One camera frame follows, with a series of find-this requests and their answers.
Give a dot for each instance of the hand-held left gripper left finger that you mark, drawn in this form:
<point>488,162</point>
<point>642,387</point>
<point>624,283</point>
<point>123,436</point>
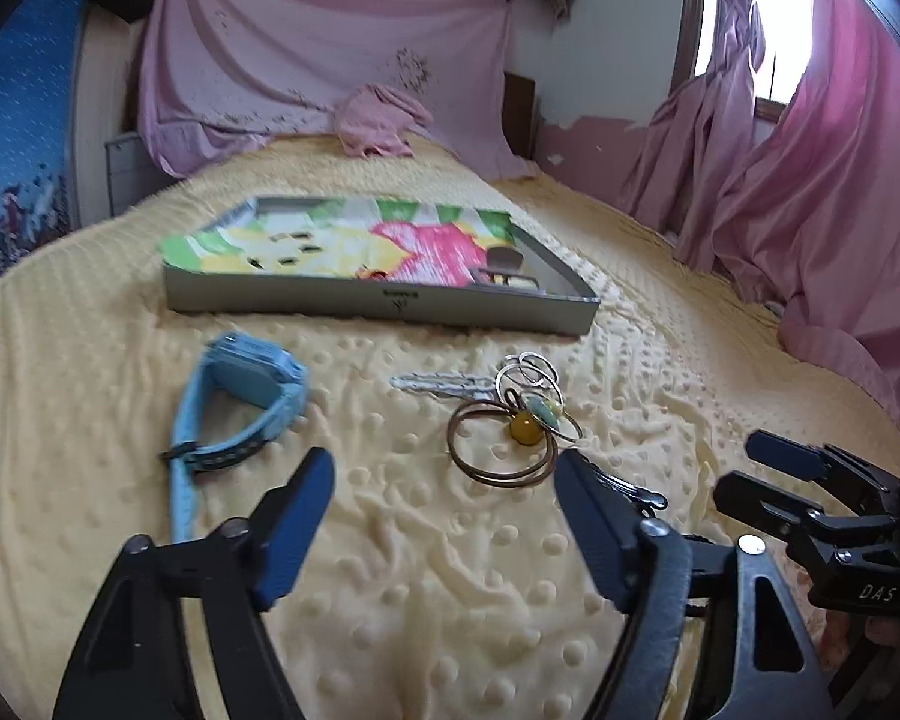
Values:
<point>300,521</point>

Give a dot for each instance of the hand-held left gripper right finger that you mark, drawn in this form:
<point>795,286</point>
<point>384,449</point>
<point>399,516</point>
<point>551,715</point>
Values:
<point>589,525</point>

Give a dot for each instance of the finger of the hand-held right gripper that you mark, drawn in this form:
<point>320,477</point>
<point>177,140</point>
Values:
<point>780,450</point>
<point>754,499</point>

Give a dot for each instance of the small metal hair clip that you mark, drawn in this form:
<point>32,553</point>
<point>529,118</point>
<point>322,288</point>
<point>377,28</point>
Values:
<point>637,493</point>

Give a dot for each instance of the thin silver bangle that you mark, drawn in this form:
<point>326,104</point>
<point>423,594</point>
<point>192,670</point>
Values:
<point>566,431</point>

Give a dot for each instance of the light blue smartwatch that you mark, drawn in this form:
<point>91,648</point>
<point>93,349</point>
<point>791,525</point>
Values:
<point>247,382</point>

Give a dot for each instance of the silver patterned hair clip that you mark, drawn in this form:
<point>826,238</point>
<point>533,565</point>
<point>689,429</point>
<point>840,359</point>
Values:
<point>439,384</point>

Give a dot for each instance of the grey tray with colourful lining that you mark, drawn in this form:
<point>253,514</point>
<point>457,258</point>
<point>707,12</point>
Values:
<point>390,262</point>

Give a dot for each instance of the person's right hand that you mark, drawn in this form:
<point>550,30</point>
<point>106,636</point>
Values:
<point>840,634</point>

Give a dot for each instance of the yellow dotted blanket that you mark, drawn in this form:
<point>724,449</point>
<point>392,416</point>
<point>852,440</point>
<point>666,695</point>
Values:
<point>420,577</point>

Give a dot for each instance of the pink curtain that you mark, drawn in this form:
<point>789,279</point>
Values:
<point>832,202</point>

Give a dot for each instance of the brown hair claw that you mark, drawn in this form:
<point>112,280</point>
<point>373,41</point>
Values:
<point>506,270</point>

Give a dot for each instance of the white drawer cabinet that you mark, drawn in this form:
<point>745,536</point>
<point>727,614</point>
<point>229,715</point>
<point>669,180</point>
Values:
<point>124,172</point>

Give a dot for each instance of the pink crumpled towel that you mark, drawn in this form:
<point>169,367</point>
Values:
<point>379,124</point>

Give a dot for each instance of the dark wooden board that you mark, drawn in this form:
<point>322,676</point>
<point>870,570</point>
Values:
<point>520,116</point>

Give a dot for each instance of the window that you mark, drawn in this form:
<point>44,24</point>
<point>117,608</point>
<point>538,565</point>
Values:
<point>784,30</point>

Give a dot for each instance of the light wooden cupboard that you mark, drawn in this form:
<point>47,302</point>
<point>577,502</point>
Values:
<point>101,90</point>

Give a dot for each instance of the pink hanging sheet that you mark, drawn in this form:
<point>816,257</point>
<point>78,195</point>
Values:
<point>285,45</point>

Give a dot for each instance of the blue printed wardrobe cloth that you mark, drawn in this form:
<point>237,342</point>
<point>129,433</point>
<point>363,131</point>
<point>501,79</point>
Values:
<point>22,112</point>

